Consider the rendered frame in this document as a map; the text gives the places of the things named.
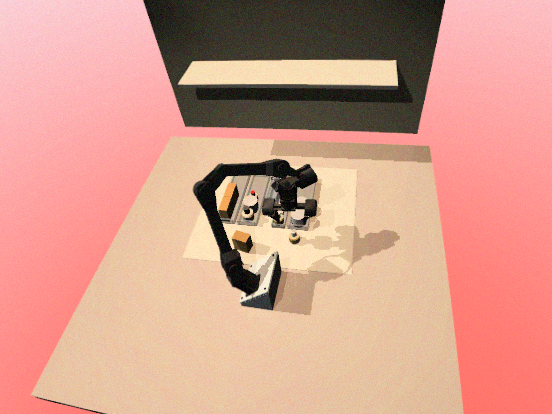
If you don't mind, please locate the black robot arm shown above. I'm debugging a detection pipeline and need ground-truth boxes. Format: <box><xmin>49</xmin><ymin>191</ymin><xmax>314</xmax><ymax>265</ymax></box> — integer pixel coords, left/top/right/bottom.
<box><xmin>192</xmin><ymin>159</ymin><xmax>318</xmax><ymax>298</ymax></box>

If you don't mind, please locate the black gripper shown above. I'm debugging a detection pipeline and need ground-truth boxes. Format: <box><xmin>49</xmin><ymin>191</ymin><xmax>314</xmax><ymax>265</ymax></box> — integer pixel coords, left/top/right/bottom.
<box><xmin>262</xmin><ymin>195</ymin><xmax>317</xmax><ymax>223</ymax></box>

